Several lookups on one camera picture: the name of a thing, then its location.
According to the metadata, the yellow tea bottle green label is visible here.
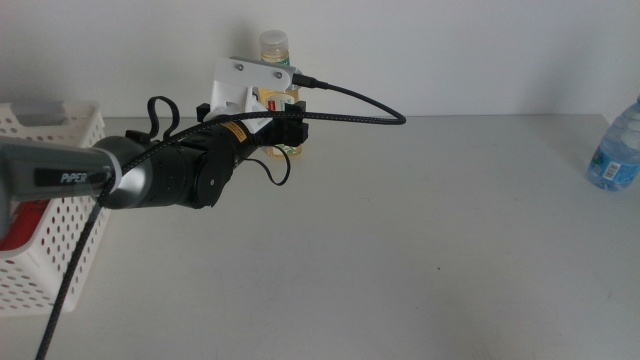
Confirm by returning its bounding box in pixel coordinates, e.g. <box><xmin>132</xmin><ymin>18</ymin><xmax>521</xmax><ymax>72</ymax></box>
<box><xmin>256</xmin><ymin>29</ymin><xmax>304</xmax><ymax>160</ymax></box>

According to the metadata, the red cola can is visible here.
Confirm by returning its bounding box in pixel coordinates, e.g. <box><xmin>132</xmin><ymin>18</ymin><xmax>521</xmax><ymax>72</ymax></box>
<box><xmin>0</xmin><ymin>199</ymin><xmax>51</xmax><ymax>252</ymax></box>

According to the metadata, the thin black left gripper wire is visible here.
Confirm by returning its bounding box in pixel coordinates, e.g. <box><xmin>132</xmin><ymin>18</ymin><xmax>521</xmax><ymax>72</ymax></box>
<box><xmin>146</xmin><ymin>95</ymin><xmax>292</xmax><ymax>188</ymax></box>

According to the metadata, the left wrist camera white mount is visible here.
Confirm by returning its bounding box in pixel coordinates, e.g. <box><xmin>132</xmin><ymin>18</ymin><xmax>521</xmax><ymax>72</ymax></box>
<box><xmin>209</xmin><ymin>55</ymin><xmax>304</xmax><ymax>135</ymax></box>

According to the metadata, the white perforated plastic basket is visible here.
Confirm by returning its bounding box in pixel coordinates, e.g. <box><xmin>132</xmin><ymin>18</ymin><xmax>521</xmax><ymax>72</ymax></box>
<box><xmin>0</xmin><ymin>101</ymin><xmax>112</xmax><ymax>317</ymax></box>

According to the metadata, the clear water bottle blue cap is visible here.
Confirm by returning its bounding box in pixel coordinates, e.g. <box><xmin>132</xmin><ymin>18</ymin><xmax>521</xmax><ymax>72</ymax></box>
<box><xmin>585</xmin><ymin>94</ymin><xmax>640</xmax><ymax>192</ymax></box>

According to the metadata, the braided black left camera cable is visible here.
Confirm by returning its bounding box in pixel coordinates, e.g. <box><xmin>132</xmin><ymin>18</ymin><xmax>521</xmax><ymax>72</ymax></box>
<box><xmin>33</xmin><ymin>73</ymin><xmax>408</xmax><ymax>360</ymax></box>

